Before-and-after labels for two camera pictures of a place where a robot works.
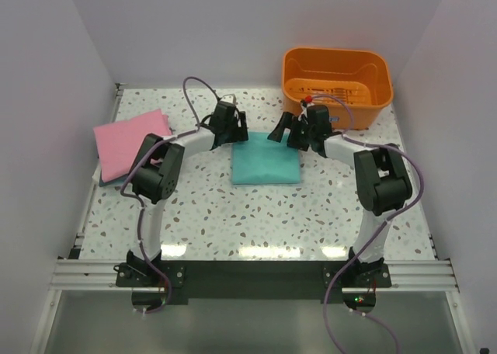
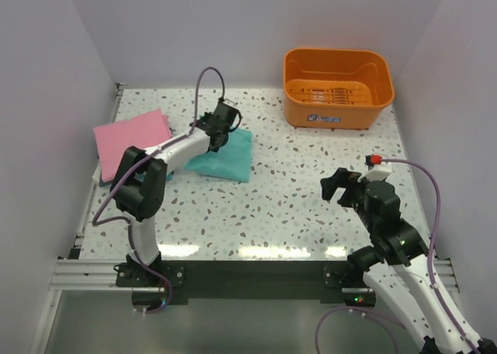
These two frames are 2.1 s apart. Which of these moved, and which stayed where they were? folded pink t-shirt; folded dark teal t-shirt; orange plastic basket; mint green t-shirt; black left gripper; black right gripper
Moved: black right gripper; mint green t-shirt
Stayed: orange plastic basket; black left gripper; folded pink t-shirt; folded dark teal t-shirt
